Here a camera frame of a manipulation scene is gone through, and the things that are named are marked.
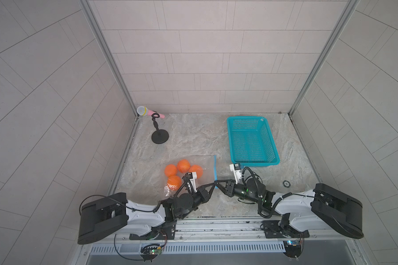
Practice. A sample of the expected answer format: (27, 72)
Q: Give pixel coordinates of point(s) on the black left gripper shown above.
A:
(203, 195)

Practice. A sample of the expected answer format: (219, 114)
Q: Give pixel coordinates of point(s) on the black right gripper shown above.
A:
(230, 188)

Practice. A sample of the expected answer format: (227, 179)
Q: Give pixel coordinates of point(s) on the clear zip-top bag blue seal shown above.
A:
(208, 163)

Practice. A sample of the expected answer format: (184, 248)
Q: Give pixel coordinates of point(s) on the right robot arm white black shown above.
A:
(318, 209)

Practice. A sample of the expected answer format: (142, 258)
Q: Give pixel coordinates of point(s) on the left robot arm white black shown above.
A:
(108, 214)

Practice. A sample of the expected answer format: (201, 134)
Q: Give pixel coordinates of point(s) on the orange ball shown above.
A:
(197, 169)
(174, 182)
(170, 170)
(183, 166)

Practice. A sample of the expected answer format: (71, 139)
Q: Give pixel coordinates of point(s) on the teal plastic basket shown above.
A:
(251, 142)

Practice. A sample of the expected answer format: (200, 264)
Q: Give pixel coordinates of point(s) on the white ventilation grille strip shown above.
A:
(194, 248)

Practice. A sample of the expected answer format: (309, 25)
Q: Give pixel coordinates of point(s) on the black microphone stand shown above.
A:
(160, 136)

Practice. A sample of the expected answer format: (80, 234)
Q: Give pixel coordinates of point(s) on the left circuit board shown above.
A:
(150, 252)

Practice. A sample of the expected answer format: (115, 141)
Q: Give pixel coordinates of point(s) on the circuit board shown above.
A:
(150, 252)
(293, 248)

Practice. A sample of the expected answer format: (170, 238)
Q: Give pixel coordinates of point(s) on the right circuit board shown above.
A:
(293, 248)

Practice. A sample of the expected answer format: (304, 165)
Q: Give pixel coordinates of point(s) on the pink toy microphone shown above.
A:
(144, 111)

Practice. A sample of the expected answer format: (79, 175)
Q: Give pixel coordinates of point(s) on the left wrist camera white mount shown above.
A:
(192, 177)

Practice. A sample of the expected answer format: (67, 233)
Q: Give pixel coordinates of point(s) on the aluminium mounting rail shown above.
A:
(225, 229)

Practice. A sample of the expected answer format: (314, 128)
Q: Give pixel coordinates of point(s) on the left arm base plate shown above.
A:
(163, 231)

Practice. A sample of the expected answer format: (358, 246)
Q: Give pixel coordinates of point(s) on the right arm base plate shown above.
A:
(273, 230)

